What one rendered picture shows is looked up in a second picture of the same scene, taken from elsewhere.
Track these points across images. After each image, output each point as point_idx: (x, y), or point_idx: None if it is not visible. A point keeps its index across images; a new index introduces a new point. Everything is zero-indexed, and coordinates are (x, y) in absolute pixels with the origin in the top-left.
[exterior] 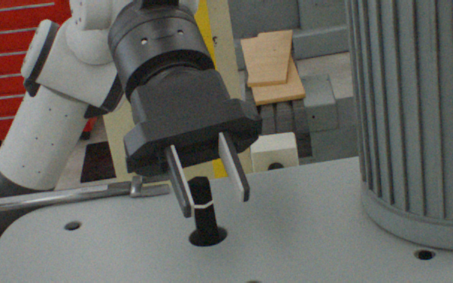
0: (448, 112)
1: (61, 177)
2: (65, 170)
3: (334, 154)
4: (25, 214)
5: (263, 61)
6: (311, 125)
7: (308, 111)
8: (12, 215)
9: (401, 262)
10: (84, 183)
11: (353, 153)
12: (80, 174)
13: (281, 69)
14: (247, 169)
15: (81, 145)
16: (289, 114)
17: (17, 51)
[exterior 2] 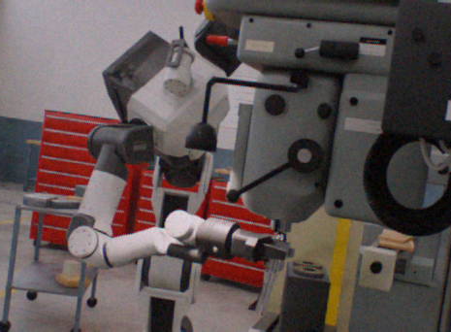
0: None
1: (238, 303)
2: (241, 301)
3: (422, 305)
4: (239, 34)
5: (393, 234)
6: (412, 278)
7: (412, 267)
8: (233, 32)
9: None
10: (250, 310)
11: (435, 309)
12: (249, 306)
13: (403, 238)
14: (357, 239)
15: (257, 295)
16: (398, 252)
17: (242, 220)
